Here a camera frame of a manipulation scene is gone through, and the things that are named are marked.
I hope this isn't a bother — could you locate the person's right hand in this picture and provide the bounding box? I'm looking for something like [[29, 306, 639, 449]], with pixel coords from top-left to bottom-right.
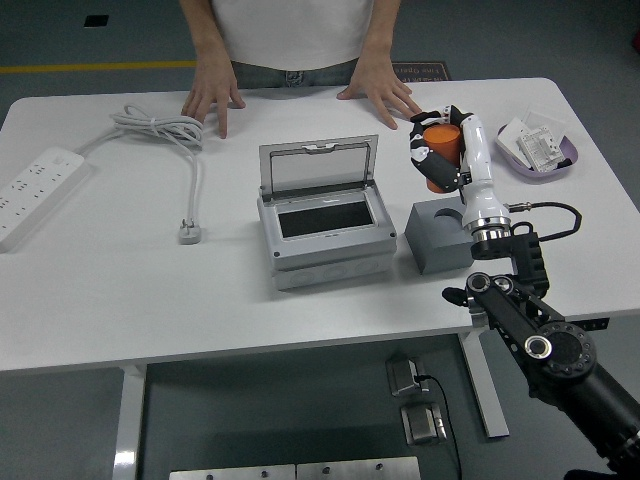
[[180, 53, 248, 141]]

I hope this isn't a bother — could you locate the person's left hand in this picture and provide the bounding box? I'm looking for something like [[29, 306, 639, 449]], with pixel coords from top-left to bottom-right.
[[335, 48, 424, 132]]

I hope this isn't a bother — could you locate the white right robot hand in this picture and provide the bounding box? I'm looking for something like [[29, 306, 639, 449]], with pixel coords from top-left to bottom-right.
[[406, 103, 513, 234]]

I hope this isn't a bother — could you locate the orange cylindrical battery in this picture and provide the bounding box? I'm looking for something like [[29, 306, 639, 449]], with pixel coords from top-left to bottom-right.
[[422, 123, 462, 195]]

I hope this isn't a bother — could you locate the smoky transparent box lid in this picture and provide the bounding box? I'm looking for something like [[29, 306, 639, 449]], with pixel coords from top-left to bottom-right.
[[258, 133, 380, 202]]

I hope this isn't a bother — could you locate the metal floor socket box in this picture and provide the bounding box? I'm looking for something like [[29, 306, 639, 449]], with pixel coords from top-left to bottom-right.
[[399, 401, 448, 447], [385, 352, 427, 399]]

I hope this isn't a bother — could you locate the white flat card packet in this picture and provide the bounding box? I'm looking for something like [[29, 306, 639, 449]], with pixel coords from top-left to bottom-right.
[[495, 116, 532, 169]]

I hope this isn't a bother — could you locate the dark floor sign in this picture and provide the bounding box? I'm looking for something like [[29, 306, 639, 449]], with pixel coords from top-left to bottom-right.
[[391, 61, 453, 85]]

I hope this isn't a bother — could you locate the purple plastic tray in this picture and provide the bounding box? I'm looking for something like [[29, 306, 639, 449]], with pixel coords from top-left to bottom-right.
[[494, 123, 583, 183]]

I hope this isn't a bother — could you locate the clear plastic packet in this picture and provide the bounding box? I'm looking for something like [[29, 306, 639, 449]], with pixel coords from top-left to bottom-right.
[[521, 103, 570, 137]]

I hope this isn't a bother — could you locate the grey cube holder block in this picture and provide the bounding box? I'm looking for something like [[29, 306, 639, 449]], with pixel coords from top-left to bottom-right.
[[403, 199, 477, 276]]

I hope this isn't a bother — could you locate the person's torso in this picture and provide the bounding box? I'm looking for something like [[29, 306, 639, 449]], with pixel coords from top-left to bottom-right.
[[209, 0, 375, 91]]

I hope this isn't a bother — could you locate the yellow floor tape line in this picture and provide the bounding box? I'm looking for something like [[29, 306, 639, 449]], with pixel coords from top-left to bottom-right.
[[0, 59, 198, 76]]

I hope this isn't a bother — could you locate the black table control panel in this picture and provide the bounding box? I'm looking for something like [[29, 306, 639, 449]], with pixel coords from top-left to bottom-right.
[[564, 317, 612, 332]]

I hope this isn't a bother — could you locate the white power strip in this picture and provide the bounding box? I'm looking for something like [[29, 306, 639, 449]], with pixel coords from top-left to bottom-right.
[[0, 145, 87, 254]]

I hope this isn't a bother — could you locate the white table leg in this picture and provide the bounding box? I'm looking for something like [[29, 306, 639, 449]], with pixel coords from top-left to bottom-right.
[[111, 364, 148, 480], [458, 329, 511, 441]]

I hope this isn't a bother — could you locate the grey metal plate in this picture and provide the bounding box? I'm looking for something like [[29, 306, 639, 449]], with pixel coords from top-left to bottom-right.
[[168, 464, 297, 480], [295, 455, 422, 480]]

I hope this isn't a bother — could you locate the white switch module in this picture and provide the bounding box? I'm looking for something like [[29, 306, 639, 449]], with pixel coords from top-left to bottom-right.
[[516, 126, 565, 172]]

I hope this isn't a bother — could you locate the white power cord with plug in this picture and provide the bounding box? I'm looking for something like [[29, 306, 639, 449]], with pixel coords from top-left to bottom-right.
[[74, 103, 206, 246]]

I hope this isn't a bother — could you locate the grey plastic enclosure box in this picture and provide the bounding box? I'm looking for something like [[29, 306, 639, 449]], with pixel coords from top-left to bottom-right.
[[256, 189, 399, 293]]

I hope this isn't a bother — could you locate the black floor cable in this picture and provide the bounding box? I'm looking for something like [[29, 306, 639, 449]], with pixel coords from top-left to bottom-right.
[[415, 373, 464, 480]]

